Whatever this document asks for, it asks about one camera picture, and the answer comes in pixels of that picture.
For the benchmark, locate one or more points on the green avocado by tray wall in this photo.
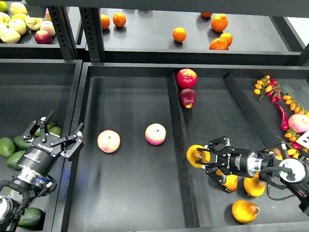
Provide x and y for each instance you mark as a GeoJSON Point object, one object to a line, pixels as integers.
{"type": "Point", "coordinates": [56, 131]}

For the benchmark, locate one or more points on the red chili pepper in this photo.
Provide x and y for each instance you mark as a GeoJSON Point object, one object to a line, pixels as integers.
{"type": "Point", "coordinates": [284, 117]}

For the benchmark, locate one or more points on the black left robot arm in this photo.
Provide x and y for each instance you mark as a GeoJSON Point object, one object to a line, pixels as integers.
{"type": "Point", "coordinates": [34, 180]}

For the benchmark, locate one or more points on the pink apple left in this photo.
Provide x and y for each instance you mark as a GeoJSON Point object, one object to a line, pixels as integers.
{"type": "Point", "coordinates": [108, 141]}

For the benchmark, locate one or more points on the cherry tomato bunch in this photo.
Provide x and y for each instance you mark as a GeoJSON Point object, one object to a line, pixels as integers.
{"type": "Point", "coordinates": [268, 86]}
{"type": "Point", "coordinates": [293, 148]}

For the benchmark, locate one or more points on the orange behind front orange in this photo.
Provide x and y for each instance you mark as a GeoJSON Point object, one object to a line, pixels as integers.
{"type": "Point", "coordinates": [228, 37]}

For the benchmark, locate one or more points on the green avocado left edge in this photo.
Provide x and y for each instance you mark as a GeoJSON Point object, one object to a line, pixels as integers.
{"type": "Point", "coordinates": [13, 159]}

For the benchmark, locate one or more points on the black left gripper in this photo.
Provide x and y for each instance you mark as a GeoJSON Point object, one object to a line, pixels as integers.
{"type": "Point", "coordinates": [41, 156]}

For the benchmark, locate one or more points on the black centre tray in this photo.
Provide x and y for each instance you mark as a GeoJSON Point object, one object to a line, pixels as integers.
{"type": "Point", "coordinates": [153, 188]}

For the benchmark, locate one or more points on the black upper shelf tray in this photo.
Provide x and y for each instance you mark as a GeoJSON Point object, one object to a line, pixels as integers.
{"type": "Point", "coordinates": [147, 37]}

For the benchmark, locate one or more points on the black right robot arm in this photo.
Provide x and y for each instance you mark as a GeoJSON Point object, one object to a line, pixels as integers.
{"type": "Point", "coordinates": [291, 174]}

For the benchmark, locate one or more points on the pale peach on shelf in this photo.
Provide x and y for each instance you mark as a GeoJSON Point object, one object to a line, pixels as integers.
{"type": "Point", "coordinates": [49, 27]}

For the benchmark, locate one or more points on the pink apple centre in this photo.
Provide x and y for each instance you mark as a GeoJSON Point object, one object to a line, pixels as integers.
{"type": "Point", "coordinates": [155, 134]}

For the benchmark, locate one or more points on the green avocado far left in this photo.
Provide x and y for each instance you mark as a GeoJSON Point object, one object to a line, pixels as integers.
{"type": "Point", "coordinates": [7, 147]}

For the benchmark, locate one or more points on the cherry tomato bunch upper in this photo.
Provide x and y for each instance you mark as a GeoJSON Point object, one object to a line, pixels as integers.
{"type": "Point", "coordinates": [268, 86]}

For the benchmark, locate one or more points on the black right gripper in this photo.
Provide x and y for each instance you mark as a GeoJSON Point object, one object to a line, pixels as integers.
{"type": "Point", "coordinates": [232, 160]}

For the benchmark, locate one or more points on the yellow pear with brown stem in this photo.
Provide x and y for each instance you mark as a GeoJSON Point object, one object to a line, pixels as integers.
{"type": "Point", "coordinates": [254, 186]}

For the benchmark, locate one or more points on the cherry tomato bunch lower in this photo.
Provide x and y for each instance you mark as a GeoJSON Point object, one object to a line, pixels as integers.
{"type": "Point", "coordinates": [293, 148]}

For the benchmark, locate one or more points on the green avocado front left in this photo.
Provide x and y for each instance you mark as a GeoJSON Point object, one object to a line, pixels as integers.
{"type": "Point", "coordinates": [32, 219]}

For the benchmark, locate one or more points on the pink apple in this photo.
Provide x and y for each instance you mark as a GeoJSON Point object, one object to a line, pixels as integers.
{"type": "Point", "coordinates": [108, 141]}
{"type": "Point", "coordinates": [155, 134]}

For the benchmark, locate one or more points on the orange on shelf centre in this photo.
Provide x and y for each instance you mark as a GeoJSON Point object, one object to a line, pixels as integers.
{"type": "Point", "coordinates": [179, 34]}

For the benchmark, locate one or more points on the black left tray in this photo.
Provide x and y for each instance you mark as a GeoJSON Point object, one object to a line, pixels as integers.
{"type": "Point", "coordinates": [29, 90]}

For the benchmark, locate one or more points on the bright red apple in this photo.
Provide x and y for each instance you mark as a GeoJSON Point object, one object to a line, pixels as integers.
{"type": "Point", "coordinates": [186, 78]}

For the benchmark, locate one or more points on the black shelf post left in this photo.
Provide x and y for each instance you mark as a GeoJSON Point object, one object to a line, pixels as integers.
{"type": "Point", "coordinates": [61, 23]}

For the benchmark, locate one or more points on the black shelf post right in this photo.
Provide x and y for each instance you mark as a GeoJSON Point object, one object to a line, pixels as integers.
{"type": "Point", "coordinates": [91, 23]}

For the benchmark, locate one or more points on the pink apple right tray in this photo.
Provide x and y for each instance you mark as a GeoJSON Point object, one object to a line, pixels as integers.
{"type": "Point", "coordinates": [299, 123]}

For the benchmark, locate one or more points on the pale yellow apple middle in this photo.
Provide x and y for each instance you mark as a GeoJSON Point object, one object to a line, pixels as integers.
{"type": "Point", "coordinates": [19, 25]}

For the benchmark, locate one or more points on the red apple on shelf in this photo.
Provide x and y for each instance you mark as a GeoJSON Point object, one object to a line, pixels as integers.
{"type": "Point", "coordinates": [43, 37]}

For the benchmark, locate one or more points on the white label card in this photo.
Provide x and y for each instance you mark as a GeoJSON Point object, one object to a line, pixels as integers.
{"type": "Point", "coordinates": [303, 140]}

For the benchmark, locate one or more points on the pale yellow apple with stem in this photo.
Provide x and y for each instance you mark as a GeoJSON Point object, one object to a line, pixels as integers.
{"type": "Point", "coordinates": [34, 23]}

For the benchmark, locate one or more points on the green avocado upper pile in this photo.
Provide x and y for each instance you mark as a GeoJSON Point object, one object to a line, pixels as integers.
{"type": "Point", "coordinates": [49, 126]}

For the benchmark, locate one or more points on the orange front right shelf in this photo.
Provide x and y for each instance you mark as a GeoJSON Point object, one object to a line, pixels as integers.
{"type": "Point", "coordinates": [218, 44]}

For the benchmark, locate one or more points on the black shelf post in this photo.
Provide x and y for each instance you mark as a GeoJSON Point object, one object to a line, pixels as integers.
{"type": "Point", "coordinates": [61, 23]}
{"type": "Point", "coordinates": [91, 23]}

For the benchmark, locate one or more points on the pale yellow pear front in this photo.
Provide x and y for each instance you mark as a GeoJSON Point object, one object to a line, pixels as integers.
{"type": "Point", "coordinates": [9, 36]}

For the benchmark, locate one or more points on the dark red apple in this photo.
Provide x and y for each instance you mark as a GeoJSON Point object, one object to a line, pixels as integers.
{"type": "Point", "coordinates": [187, 98]}

